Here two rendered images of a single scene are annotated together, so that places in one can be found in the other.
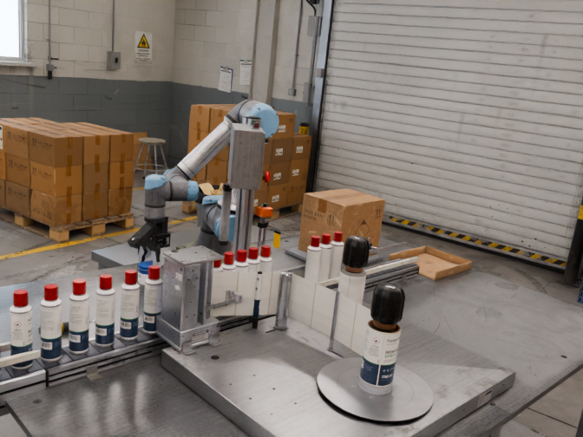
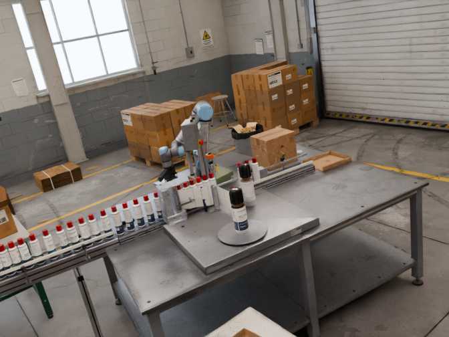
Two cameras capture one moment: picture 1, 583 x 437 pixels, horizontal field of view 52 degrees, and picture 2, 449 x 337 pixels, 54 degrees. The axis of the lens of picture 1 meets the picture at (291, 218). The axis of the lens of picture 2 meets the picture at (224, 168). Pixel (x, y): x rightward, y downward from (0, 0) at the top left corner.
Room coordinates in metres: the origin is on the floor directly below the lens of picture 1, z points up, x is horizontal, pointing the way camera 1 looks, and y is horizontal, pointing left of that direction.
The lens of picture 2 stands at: (-0.83, -1.06, 2.18)
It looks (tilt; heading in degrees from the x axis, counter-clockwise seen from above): 20 degrees down; 20
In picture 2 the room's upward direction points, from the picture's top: 10 degrees counter-clockwise
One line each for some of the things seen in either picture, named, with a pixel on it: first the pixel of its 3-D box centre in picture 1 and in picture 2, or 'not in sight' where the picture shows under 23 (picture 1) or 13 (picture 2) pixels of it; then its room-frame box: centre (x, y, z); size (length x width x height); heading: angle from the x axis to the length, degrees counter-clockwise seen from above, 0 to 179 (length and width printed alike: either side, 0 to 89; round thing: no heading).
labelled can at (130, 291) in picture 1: (129, 304); (148, 208); (1.56, 0.43, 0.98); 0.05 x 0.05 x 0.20
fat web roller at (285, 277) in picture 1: (283, 300); (215, 198); (1.73, 0.00, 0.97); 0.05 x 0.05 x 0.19
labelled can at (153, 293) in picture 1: (153, 299); (158, 205); (1.62, 0.38, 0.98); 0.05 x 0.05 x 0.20
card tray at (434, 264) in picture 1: (429, 262); (327, 160); (2.67, -0.67, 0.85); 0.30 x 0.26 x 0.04; 135
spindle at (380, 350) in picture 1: (382, 336); (238, 210); (1.41, -0.27, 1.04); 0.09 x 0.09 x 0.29
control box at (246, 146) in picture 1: (245, 155); (192, 134); (1.95, 0.17, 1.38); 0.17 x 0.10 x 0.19; 10
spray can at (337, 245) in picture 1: (335, 257); (255, 170); (2.18, -0.19, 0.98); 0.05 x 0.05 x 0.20
